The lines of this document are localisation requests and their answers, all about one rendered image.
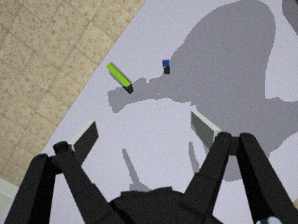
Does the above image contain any lime green rod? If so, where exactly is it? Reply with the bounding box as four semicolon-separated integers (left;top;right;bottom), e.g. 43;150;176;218
106;63;130;87

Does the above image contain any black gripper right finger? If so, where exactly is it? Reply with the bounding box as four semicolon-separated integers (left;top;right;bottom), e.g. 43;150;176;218
165;110;298;224

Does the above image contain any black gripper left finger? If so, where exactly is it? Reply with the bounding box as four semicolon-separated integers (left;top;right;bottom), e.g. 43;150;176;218
4;120;125;224

